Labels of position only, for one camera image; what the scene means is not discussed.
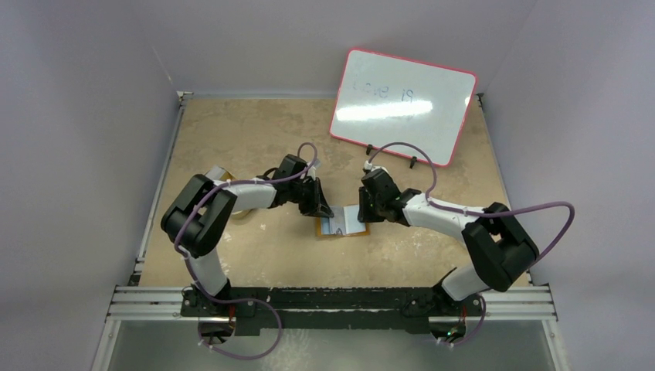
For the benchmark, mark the grey credit card stack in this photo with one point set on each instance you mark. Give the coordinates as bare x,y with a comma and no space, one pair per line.
217,173

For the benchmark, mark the silver VIP card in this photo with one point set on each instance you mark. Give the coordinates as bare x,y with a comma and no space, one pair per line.
336,225

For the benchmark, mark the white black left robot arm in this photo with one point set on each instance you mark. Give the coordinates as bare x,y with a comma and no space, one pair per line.
196,220

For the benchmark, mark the beige oval tray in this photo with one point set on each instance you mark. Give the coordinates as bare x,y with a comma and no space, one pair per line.
240,212

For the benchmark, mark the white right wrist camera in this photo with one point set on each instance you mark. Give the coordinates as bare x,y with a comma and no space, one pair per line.
370,167

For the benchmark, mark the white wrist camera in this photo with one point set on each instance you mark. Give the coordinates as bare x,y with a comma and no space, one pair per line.
314,166
370,167

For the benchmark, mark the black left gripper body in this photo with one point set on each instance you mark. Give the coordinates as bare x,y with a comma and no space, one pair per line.
304,195

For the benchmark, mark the pink framed whiteboard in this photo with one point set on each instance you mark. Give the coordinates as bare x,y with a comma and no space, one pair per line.
420,106

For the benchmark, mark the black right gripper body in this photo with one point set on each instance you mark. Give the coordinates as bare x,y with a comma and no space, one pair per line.
373,203

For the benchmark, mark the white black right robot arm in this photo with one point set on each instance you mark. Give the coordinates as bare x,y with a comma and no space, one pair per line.
499,248

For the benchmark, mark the orange leather card holder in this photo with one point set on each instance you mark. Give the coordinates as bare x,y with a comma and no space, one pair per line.
354,227

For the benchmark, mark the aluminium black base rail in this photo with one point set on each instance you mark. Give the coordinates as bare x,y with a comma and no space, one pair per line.
413,310

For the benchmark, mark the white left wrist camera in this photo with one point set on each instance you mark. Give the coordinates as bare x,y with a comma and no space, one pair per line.
314,166

